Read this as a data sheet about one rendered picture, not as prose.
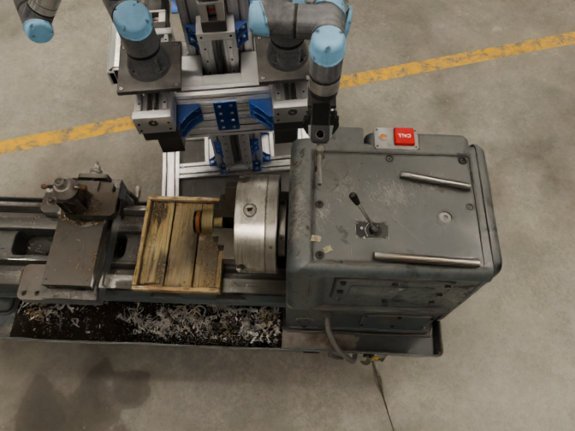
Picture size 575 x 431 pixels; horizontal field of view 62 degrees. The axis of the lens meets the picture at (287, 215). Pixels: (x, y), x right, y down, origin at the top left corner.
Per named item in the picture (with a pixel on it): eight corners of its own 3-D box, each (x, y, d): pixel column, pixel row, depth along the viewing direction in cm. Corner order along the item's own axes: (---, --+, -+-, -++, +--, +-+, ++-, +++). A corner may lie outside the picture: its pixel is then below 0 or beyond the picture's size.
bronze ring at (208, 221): (223, 203, 152) (194, 202, 152) (220, 229, 148) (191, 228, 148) (227, 215, 160) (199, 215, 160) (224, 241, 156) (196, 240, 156)
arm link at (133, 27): (130, 62, 159) (117, 31, 147) (117, 36, 164) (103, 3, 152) (164, 50, 162) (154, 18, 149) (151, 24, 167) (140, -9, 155)
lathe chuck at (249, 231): (272, 192, 173) (268, 159, 143) (268, 280, 165) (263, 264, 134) (246, 191, 173) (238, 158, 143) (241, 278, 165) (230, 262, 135)
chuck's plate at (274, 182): (281, 192, 173) (280, 159, 143) (278, 280, 165) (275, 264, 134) (272, 192, 173) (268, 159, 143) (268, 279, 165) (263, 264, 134)
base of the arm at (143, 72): (129, 50, 175) (120, 30, 166) (170, 48, 175) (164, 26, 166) (127, 83, 168) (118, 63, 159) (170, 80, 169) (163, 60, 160)
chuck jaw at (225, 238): (248, 227, 150) (245, 262, 144) (249, 235, 154) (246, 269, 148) (212, 227, 150) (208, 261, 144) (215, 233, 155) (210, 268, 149)
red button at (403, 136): (411, 131, 149) (413, 127, 147) (413, 147, 146) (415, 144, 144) (393, 131, 149) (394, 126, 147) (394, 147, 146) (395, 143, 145)
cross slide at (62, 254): (119, 179, 179) (115, 173, 175) (94, 291, 160) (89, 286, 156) (74, 178, 179) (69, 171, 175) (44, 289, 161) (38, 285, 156)
